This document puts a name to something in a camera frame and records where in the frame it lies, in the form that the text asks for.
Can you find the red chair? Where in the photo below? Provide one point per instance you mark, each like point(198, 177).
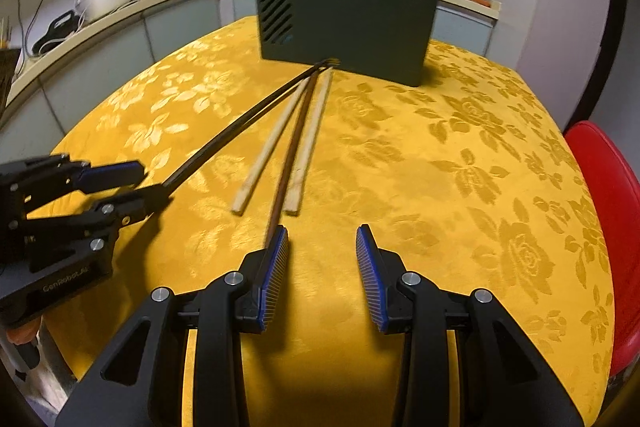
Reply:
point(610, 217)

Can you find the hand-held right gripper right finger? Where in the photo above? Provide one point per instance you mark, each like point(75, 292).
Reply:
point(367, 277)

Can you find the dark wooden chopstick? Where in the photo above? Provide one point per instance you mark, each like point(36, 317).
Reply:
point(250, 127)

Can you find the person's left hand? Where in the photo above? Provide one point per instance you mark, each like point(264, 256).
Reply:
point(24, 334)

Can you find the dark green utensil holder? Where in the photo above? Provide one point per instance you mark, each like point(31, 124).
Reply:
point(350, 22)

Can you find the brown wooden chopstick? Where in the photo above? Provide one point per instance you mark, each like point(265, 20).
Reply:
point(295, 152)

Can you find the yellow floral tablecloth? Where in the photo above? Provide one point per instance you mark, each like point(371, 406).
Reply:
point(425, 182)

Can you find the black countertop appliance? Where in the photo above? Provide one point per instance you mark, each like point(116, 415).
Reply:
point(55, 32)

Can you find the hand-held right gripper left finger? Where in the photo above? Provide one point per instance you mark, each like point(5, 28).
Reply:
point(275, 277)

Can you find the dark container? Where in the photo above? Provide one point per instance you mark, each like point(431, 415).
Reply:
point(9, 77)

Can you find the light wooden chopstick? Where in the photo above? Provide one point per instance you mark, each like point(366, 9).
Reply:
point(310, 142)
point(272, 142)

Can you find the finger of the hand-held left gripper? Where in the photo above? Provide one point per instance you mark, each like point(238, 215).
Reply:
point(140, 202)
point(110, 174)

